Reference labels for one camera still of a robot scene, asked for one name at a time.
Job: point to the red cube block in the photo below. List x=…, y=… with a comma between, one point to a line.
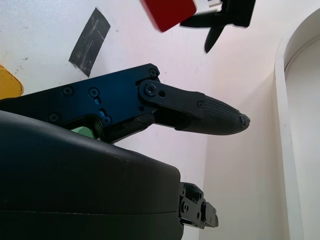
x=167, y=12

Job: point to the yellow cube block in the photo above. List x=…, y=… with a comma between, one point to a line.
x=8, y=85

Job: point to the black tape strip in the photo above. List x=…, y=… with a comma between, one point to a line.
x=90, y=42

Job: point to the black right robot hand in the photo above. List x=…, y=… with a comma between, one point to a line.
x=75, y=180

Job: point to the green cube block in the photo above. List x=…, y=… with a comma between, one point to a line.
x=82, y=132

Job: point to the white tray rim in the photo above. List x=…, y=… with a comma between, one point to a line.
x=281, y=125

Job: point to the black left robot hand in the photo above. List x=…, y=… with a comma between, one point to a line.
x=235, y=11

